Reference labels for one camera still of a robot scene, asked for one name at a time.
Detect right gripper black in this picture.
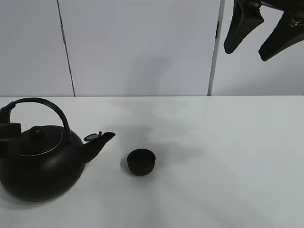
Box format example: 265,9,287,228
224,0,304,62

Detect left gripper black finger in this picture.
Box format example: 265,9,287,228
0,123,21,154

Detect black round teapot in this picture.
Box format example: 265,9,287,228
0,98,115,202

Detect small black teacup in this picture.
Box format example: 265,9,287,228
127,148,156,176

